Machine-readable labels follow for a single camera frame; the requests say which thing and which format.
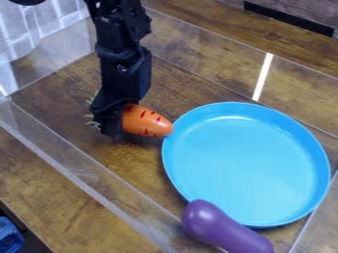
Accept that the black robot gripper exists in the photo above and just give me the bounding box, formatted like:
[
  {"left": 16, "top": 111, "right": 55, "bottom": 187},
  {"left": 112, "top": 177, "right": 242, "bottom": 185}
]
[{"left": 83, "top": 0, "right": 152, "bottom": 139}]

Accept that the blue round plastic tray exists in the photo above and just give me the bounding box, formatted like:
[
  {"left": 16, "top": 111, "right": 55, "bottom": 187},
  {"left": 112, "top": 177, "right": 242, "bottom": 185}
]
[{"left": 161, "top": 102, "right": 330, "bottom": 227}]

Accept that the purple toy eggplant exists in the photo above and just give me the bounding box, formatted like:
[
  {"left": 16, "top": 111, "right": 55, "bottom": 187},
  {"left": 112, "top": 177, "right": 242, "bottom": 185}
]
[{"left": 180, "top": 200, "right": 275, "bottom": 253}]

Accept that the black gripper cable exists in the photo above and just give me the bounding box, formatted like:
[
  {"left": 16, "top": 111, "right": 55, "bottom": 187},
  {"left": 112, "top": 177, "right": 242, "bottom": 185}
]
[{"left": 93, "top": 43, "right": 148, "bottom": 75}]

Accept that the orange toy carrot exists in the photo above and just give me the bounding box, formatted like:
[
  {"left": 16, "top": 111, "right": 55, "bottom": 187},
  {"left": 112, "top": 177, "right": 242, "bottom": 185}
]
[{"left": 83, "top": 90, "right": 173, "bottom": 138}]

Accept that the white checkered curtain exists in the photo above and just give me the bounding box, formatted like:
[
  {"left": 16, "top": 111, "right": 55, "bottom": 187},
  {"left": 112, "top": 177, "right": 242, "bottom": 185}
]
[{"left": 0, "top": 0, "right": 95, "bottom": 98}]

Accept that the blue plastic object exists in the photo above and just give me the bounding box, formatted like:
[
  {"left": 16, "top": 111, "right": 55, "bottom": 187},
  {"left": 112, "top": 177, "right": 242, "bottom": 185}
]
[{"left": 0, "top": 216, "right": 24, "bottom": 253}]

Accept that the dark baseboard strip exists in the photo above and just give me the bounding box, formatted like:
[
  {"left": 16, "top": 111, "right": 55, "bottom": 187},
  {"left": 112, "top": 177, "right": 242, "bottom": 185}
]
[{"left": 243, "top": 0, "right": 334, "bottom": 38}]

